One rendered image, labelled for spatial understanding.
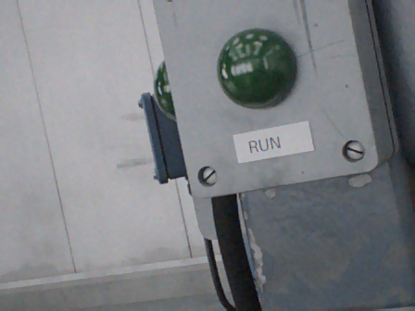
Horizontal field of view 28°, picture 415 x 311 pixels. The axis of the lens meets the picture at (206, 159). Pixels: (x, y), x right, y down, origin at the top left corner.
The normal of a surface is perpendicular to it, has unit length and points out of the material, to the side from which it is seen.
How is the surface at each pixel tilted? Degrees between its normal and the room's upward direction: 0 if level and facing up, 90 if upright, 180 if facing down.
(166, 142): 90
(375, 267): 90
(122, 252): 90
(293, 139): 90
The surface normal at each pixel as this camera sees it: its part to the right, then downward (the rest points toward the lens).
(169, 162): 0.06, 0.04
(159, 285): -0.37, 0.12
